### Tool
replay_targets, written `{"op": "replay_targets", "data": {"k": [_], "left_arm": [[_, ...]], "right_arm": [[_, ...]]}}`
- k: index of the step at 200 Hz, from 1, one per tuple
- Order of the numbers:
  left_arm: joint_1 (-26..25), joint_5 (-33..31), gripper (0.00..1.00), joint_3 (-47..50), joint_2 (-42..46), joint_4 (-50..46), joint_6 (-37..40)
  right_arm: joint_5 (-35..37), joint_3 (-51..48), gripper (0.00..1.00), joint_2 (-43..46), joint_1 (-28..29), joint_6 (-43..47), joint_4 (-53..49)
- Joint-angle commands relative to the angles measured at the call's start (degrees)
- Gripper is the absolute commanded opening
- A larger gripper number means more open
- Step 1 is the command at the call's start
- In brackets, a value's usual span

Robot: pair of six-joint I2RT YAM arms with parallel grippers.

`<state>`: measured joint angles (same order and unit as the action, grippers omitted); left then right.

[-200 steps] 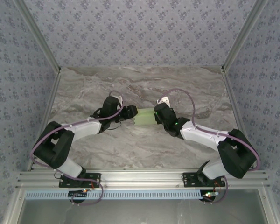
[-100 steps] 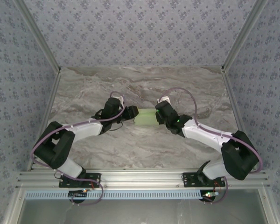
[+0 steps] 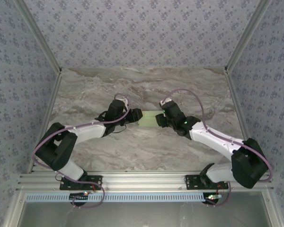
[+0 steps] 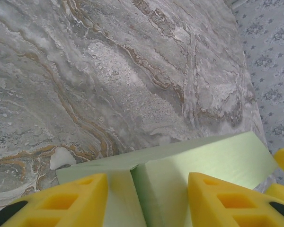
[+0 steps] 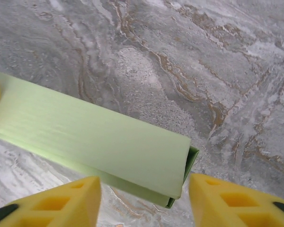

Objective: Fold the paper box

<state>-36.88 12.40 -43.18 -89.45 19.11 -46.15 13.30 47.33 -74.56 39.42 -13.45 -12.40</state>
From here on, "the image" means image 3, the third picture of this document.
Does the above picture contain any small circuit board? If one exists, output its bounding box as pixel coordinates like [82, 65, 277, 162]
[204, 193, 222, 204]
[69, 192, 90, 201]

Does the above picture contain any grey metal shelf panel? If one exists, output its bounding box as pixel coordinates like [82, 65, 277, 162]
[3, 191, 284, 227]

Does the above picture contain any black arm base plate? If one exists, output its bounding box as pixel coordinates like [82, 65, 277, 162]
[59, 175, 103, 191]
[185, 174, 229, 191]

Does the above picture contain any aluminium frame side rail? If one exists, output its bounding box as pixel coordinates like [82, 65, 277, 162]
[224, 67, 261, 173]
[27, 68, 62, 174]

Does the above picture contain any aluminium frame cross rail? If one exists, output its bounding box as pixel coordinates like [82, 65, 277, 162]
[16, 172, 274, 191]

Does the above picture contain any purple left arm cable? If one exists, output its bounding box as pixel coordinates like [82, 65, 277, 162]
[32, 93, 131, 210]

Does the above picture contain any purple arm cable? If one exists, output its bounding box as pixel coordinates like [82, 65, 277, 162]
[32, 93, 131, 210]
[162, 88, 274, 207]

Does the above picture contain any light blue slotted cable duct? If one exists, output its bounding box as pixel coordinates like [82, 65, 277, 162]
[25, 192, 209, 203]

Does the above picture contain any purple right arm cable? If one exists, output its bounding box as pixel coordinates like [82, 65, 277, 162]
[162, 88, 274, 207]

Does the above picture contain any aluminium frame post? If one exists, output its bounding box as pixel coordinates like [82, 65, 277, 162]
[14, 0, 62, 73]
[224, 0, 273, 72]

